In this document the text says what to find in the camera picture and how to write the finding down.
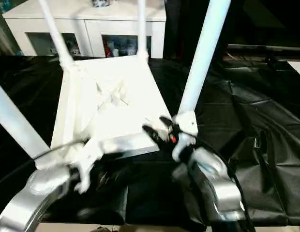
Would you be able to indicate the black plastic mat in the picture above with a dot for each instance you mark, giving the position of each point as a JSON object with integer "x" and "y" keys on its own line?
{"x": 261, "y": 108}

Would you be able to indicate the black tall cabinet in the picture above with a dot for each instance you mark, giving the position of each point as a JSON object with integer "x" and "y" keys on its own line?
{"x": 174, "y": 29}

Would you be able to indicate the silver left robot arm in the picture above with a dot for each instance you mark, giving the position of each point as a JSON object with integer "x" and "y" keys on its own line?
{"x": 26, "y": 200}

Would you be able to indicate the white glass-door cabinet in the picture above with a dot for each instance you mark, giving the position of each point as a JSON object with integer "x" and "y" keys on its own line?
{"x": 104, "y": 24}

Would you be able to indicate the black long bar device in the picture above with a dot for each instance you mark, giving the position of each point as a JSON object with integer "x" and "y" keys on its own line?
{"x": 261, "y": 47}

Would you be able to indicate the black white crumpled bundle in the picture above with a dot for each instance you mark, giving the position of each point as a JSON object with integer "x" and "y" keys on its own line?
{"x": 101, "y": 2}

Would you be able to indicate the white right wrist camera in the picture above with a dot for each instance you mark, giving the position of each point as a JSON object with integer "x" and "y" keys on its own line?
{"x": 188, "y": 120}

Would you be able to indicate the dark brown rounded part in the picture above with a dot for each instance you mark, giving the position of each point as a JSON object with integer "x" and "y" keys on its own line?
{"x": 102, "y": 229}

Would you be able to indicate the white flat board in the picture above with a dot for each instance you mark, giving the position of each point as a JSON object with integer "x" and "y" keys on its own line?
{"x": 298, "y": 68}

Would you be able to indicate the white plastic table top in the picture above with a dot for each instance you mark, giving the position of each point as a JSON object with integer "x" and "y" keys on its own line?
{"x": 92, "y": 79}

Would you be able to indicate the white small bottle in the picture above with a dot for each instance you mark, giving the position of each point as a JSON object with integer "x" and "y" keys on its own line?
{"x": 130, "y": 49}
{"x": 115, "y": 52}

